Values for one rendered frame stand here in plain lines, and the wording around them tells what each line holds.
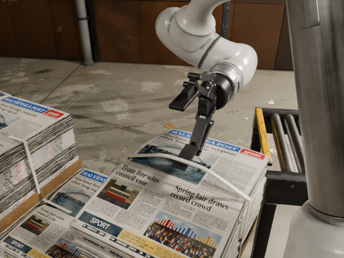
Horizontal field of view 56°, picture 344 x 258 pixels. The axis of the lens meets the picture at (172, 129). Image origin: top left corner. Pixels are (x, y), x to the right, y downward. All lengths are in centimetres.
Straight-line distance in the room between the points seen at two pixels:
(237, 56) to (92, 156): 202
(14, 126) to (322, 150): 88
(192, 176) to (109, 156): 200
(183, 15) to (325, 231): 60
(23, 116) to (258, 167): 73
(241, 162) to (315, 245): 40
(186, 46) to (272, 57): 356
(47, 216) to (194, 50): 65
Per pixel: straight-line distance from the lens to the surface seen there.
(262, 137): 141
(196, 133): 73
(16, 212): 107
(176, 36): 85
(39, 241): 102
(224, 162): 77
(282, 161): 134
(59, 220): 105
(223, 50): 85
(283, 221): 223
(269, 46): 433
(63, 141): 110
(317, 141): 40
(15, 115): 114
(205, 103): 71
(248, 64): 85
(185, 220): 63
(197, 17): 82
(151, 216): 64
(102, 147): 279
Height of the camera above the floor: 157
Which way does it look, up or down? 32 degrees down
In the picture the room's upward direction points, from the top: straight up
